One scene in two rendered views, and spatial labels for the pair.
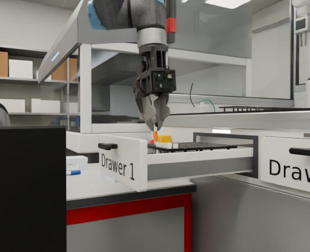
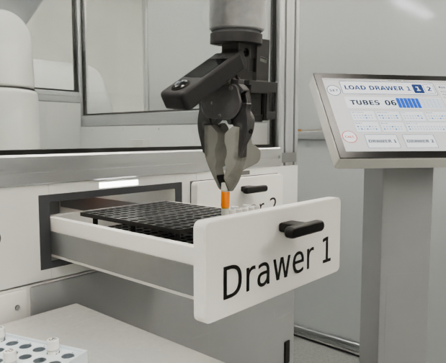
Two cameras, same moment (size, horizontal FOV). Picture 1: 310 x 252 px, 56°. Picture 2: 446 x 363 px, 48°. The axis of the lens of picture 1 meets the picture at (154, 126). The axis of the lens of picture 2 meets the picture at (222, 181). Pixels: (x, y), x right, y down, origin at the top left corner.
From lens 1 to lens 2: 1.21 m
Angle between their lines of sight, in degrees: 111
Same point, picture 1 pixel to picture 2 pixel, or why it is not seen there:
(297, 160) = (232, 201)
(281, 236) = not seen: hidden behind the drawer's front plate
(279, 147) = (216, 191)
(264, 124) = (190, 166)
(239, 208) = (156, 296)
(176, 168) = not seen: hidden behind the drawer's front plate
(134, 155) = (331, 222)
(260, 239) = (186, 316)
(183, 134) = not seen: outside the picture
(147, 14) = not seen: outside the picture
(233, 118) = (145, 159)
